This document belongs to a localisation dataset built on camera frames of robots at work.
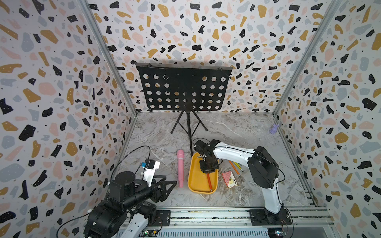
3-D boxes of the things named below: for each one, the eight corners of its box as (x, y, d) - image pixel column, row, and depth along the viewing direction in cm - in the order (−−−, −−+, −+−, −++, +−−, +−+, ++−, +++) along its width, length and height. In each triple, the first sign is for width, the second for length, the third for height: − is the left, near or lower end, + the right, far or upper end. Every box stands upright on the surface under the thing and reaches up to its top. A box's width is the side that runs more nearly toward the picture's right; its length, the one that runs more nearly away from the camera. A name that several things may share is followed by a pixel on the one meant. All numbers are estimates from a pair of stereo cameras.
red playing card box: (227, 188, 86) (228, 187, 84) (221, 174, 91) (222, 172, 89) (237, 185, 87) (238, 184, 85) (231, 171, 92) (231, 170, 91)
